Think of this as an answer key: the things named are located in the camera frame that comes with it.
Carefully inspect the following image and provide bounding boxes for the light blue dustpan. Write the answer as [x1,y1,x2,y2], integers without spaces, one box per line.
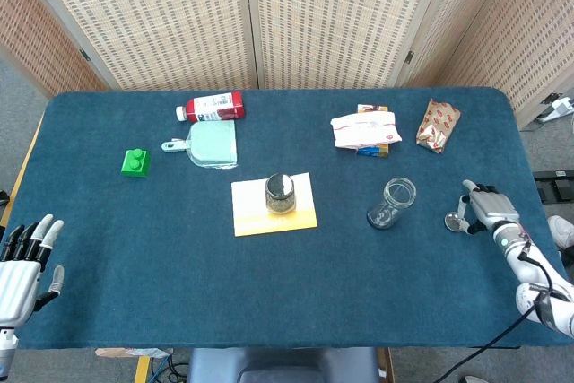
[161,120,239,170]

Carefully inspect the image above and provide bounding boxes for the brown snack packet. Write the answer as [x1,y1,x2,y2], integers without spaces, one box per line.
[415,98,462,154]

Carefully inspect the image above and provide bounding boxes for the clear glass bottle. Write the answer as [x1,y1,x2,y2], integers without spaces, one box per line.
[366,177,417,231]

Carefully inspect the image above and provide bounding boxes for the blue table cloth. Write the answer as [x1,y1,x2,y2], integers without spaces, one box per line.
[0,86,567,351]

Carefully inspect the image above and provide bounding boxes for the blue floor cables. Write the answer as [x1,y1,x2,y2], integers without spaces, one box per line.
[150,349,189,383]

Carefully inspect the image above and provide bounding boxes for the bamboo folding screen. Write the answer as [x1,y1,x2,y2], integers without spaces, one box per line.
[0,0,574,129]

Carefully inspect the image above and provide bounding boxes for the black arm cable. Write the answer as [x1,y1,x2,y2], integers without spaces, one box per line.
[429,246,557,383]

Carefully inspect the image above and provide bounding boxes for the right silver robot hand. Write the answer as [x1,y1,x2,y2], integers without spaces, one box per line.
[457,179,520,236]

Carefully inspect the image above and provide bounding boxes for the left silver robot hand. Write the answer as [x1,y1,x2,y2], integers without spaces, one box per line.
[0,213,65,328]

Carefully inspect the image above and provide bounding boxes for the white floor device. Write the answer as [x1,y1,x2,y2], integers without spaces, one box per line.
[536,94,574,123]

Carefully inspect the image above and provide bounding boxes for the green toy brick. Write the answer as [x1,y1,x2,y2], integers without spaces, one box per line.
[120,148,152,178]

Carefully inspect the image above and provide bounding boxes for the yellow paper sheet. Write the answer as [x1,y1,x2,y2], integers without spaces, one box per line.
[230,172,318,238]

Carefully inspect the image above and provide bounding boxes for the white red snack packet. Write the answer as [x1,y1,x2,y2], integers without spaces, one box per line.
[330,110,403,150]

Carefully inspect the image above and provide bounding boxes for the white shoe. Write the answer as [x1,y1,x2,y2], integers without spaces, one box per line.
[547,215,574,250]

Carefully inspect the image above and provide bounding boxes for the black-lidded glass seed jar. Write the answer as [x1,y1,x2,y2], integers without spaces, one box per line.
[265,172,297,215]

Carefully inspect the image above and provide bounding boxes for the red juice bottle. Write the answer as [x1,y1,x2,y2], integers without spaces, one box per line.
[175,91,246,124]

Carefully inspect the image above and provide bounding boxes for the flat cardboard piece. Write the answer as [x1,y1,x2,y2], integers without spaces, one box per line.
[94,347,174,360]

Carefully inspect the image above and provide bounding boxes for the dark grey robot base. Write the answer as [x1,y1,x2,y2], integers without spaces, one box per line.
[186,346,382,383]

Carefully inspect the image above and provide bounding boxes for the round metal jar lid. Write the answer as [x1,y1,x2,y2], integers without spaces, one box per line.
[444,211,467,232]

